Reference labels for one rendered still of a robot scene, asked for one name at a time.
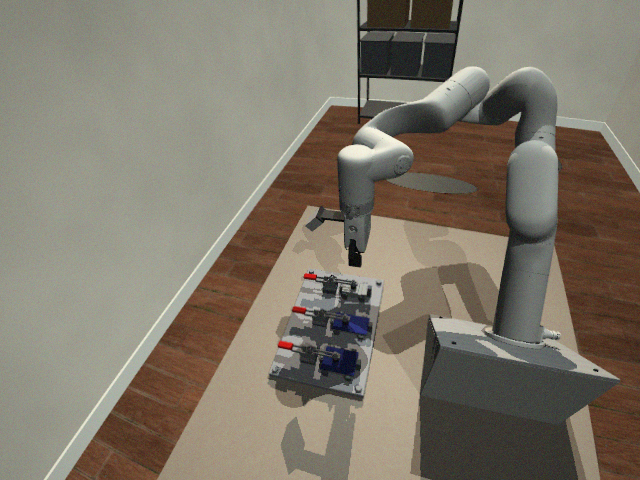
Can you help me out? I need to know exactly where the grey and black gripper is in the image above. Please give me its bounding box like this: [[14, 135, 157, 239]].
[[340, 207, 374, 267]]

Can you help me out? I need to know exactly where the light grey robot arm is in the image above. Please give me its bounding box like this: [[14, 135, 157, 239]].
[[337, 67, 561, 349]]

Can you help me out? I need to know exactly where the blue rectangular block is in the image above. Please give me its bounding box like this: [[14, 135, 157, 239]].
[[332, 314, 370, 336], [321, 346, 359, 378]]

